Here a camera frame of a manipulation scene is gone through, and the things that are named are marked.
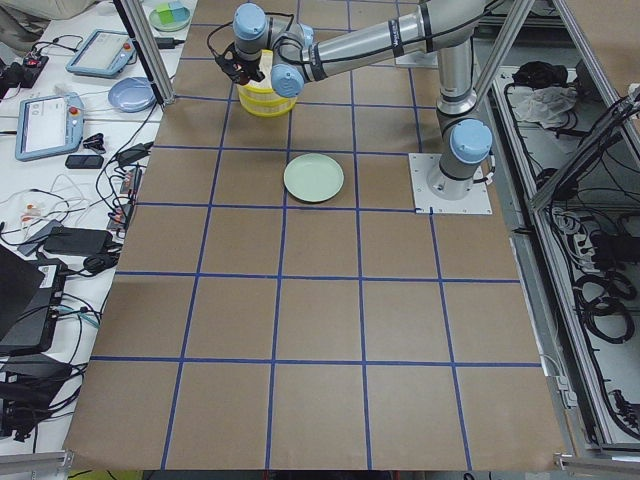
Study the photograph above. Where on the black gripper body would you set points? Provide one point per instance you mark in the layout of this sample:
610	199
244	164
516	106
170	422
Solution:
248	68

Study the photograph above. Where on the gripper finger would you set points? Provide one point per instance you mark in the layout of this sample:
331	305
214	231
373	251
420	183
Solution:
226	61
252	72

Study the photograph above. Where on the yellow bamboo steamer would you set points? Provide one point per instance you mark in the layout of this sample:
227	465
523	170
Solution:
261	92
266	108

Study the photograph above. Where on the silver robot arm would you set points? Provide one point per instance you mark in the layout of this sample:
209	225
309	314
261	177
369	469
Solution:
442	28

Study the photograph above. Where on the black power adapter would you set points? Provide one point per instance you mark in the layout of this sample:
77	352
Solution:
165	43

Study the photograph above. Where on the green bowl with sponges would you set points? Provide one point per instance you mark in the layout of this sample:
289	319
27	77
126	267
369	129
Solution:
170	16

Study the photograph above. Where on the blue plate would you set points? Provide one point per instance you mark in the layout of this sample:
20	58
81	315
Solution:
131	95

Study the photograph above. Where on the green plate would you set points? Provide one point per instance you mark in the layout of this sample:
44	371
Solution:
313	177

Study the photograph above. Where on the far blue teach pendant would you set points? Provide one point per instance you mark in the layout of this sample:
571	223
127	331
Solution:
104	54

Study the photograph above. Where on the blue teach pendant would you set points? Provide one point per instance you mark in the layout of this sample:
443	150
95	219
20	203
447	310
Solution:
104	54
49	126

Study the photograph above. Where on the near blue teach pendant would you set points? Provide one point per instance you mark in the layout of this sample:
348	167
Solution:
49	126

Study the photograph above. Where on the crumpled white cloth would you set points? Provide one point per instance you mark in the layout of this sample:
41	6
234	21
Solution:
547	107

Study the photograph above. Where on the black laptop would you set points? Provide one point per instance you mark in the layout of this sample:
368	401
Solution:
31	291

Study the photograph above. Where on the aluminium frame post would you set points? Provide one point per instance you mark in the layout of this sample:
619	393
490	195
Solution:
137	27

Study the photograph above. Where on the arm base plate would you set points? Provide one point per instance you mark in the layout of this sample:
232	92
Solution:
435	193

